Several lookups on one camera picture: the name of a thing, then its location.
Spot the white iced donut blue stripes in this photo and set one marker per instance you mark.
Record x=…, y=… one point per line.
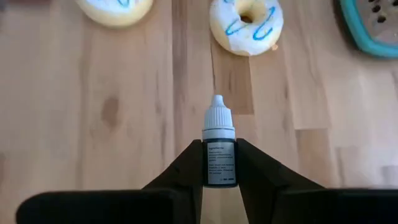
x=245, y=34
x=115, y=12

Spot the metal box grater teal trim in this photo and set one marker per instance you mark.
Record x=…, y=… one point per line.
x=367, y=37

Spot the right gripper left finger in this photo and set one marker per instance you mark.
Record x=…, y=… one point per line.
x=124, y=205

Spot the dark blue dropper bottle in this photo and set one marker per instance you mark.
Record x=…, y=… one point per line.
x=219, y=155

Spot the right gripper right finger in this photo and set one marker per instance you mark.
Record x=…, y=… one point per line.
x=311, y=205

